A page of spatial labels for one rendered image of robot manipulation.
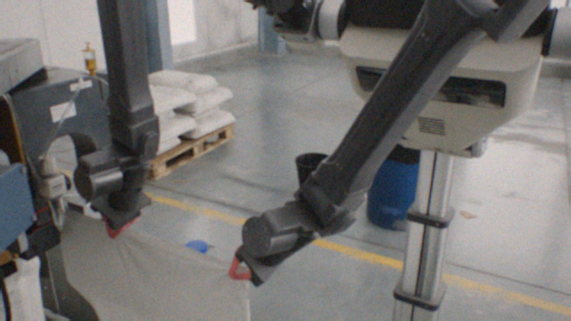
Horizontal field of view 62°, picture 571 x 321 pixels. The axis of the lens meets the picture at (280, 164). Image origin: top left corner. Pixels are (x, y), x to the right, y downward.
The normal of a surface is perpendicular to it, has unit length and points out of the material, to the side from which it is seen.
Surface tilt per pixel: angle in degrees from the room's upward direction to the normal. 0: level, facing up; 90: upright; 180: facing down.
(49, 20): 90
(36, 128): 90
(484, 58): 40
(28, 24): 90
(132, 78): 102
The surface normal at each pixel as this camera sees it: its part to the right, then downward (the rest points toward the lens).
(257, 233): -0.65, 0.02
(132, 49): 0.74, 0.43
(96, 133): 0.88, 0.18
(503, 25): -0.80, 0.24
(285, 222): 0.51, -0.65
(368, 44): -0.33, -0.50
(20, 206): 1.00, 0.03
